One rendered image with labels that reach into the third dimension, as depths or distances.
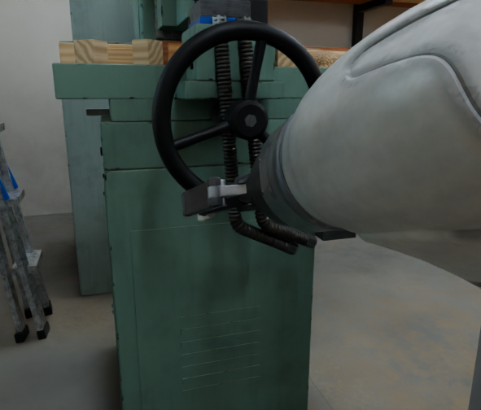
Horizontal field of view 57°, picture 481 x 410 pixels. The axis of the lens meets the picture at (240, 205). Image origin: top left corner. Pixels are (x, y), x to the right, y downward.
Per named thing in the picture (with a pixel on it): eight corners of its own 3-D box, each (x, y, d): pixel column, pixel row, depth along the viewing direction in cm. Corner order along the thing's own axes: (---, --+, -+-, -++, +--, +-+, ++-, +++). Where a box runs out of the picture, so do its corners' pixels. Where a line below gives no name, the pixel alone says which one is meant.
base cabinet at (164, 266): (125, 484, 98) (99, 172, 81) (117, 345, 152) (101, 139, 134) (308, 439, 111) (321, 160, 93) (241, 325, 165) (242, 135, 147)
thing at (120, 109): (111, 121, 79) (109, 98, 78) (109, 115, 99) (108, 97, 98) (312, 117, 91) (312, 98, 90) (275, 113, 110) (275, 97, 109)
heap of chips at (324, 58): (317, 67, 89) (318, 48, 88) (290, 70, 102) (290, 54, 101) (356, 67, 92) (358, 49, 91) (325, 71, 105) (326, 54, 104)
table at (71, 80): (46, 100, 67) (42, 58, 66) (63, 98, 95) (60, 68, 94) (388, 98, 84) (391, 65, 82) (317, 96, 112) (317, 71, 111)
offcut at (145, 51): (163, 65, 83) (162, 41, 82) (148, 64, 79) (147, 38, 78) (148, 66, 85) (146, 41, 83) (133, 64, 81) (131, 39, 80)
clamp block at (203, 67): (194, 80, 73) (192, 22, 70) (181, 82, 85) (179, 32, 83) (277, 81, 77) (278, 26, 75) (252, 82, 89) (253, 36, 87)
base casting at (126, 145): (101, 171, 81) (97, 120, 79) (102, 139, 134) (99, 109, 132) (321, 160, 94) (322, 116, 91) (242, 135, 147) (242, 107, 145)
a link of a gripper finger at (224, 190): (283, 199, 39) (239, 199, 35) (244, 207, 43) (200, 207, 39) (281, 172, 39) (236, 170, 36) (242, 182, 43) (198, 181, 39)
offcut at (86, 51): (89, 65, 82) (88, 42, 81) (108, 65, 81) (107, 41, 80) (75, 64, 79) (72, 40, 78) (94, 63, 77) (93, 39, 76)
